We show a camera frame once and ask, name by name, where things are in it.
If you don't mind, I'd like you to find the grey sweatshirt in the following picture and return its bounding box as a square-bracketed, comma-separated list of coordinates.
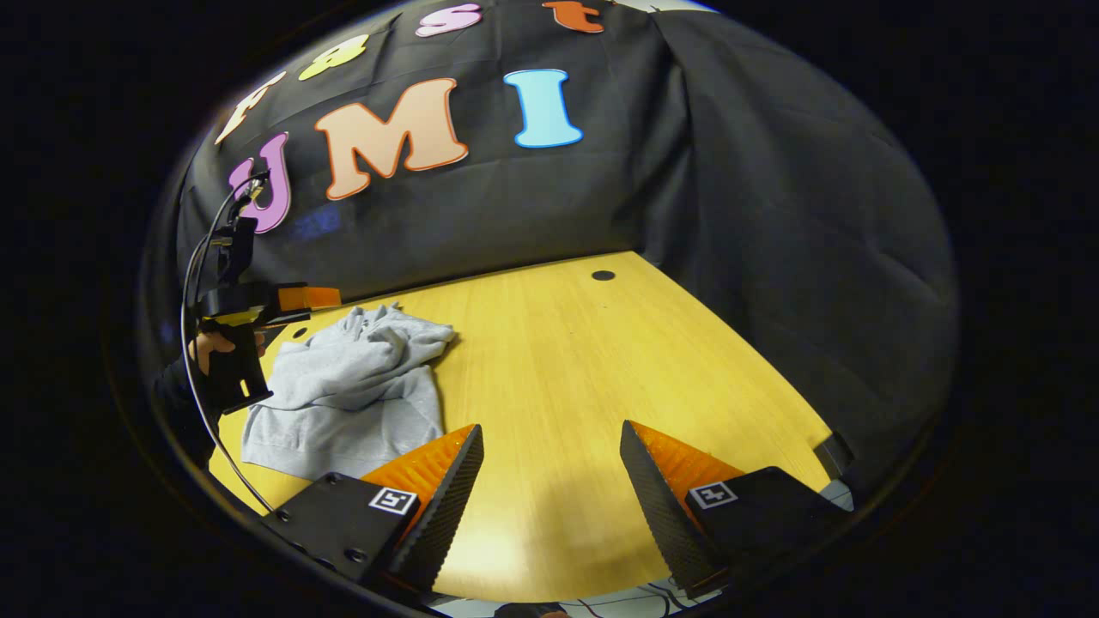
[240, 302, 458, 482]

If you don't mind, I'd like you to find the small black table bracket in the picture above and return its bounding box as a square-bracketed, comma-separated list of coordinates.
[811, 433, 859, 482]

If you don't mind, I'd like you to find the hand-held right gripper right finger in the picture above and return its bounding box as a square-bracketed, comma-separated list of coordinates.
[620, 419, 853, 599]

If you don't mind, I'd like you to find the black backdrop cloth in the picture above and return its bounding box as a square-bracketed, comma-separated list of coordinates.
[142, 0, 961, 499]

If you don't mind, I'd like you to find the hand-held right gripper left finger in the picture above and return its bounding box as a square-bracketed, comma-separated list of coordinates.
[260, 423, 486, 593]

